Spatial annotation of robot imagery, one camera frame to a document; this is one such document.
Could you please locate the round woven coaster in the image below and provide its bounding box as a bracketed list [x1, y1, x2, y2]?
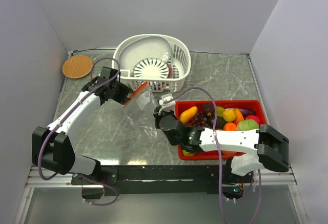
[62, 55, 93, 79]

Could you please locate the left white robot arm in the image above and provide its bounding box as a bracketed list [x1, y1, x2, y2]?
[32, 67, 131, 184]

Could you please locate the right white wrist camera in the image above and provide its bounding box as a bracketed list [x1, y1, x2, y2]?
[158, 93, 176, 114]

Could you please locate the striped round plate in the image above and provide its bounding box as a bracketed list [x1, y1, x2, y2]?
[133, 58, 170, 79]

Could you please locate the clear zip top bag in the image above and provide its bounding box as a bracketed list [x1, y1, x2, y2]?
[124, 82, 163, 141]

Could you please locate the red round fruit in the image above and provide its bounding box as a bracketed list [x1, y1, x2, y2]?
[245, 115, 261, 126]

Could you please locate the purple grape bunch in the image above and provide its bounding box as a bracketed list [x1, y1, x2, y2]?
[191, 112, 209, 127]

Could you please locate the red plastic tray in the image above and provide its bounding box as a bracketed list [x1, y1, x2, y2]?
[175, 100, 267, 160]

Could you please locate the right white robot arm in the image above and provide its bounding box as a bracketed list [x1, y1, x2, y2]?
[153, 107, 289, 182]

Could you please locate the green starfruit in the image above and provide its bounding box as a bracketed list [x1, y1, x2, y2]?
[216, 106, 225, 117]

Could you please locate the white plastic dish basket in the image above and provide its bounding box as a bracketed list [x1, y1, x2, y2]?
[113, 34, 191, 93]

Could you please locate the dark purple mangosteen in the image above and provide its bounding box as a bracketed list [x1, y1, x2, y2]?
[202, 103, 215, 116]

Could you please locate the orange carrot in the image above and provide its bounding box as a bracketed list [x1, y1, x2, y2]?
[233, 108, 244, 125]

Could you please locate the purple eggplant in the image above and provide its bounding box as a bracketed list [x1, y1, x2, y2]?
[239, 108, 256, 117]

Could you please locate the yellow orange mango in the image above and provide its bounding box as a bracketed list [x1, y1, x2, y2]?
[179, 106, 198, 124]

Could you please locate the green pear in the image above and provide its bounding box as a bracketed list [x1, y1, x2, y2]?
[182, 150, 195, 156]

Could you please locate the black base frame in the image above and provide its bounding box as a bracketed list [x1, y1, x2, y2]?
[71, 165, 254, 200]

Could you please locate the white oval plate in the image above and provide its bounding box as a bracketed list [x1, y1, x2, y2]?
[114, 36, 172, 71]

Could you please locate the green cabbage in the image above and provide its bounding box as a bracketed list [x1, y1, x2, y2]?
[236, 119, 259, 131]

